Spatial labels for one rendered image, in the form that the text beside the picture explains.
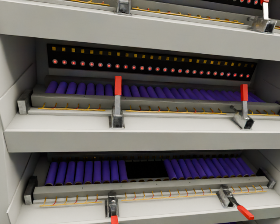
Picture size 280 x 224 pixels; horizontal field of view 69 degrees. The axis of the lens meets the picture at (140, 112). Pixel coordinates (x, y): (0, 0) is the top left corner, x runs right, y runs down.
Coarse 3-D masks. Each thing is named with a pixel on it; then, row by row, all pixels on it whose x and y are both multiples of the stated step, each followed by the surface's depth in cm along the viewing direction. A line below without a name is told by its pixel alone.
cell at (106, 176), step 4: (104, 164) 50; (108, 164) 51; (104, 168) 49; (108, 168) 49; (104, 172) 48; (108, 172) 48; (104, 176) 47; (108, 176) 47; (104, 180) 46; (108, 180) 46
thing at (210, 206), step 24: (48, 168) 49; (264, 168) 56; (24, 192) 42; (216, 192) 50; (264, 192) 52; (24, 216) 39; (48, 216) 39; (72, 216) 40; (96, 216) 40; (120, 216) 41; (144, 216) 42; (168, 216) 42; (192, 216) 44; (216, 216) 46; (240, 216) 48; (264, 216) 50
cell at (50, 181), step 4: (52, 164) 48; (56, 164) 48; (52, 168) 47; (56, 168) 48; (48, 172) 46; (52, 172) 46; (48, 176) 45; (52, 176) 45; (48, 180) 44; (52, 180) 44; (44, 184) 44; (52, 184) 44
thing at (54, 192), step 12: (168, 180) 48; (180, 180) 48; (192, 180) 49; (204, 180) 49; (216, 180) 50; (228, 180) 50; (240, 180) 51; (252, 180) 51; (264, 180) 52; (36, 192) 41; (48, 192) 41; (60, 192) 41; (72, 192) 42; (84, 192) 43; (96, 192) 43; (108, 192) 44; (120, 192) 44; (132, 192) 45; (144, 192) 46; (240, 192) 49; (60, 204) 41
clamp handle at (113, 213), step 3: (111, 201) 40; (114, 201) 40; (111, 204) 41; (114, 204) 41; (111, 207) 40; (114, 207) 40; (111, 210) 39; (114, 210) 39; (111, 213) 38; (114, 213) 38; (111, 216) 37; (114, 216) 37; (117, 216) 37; (111, 219) 36; (114, 219) 36; (117, 219) 36; (111, 222) 36; (114, 222) 36; (117, 222) 36
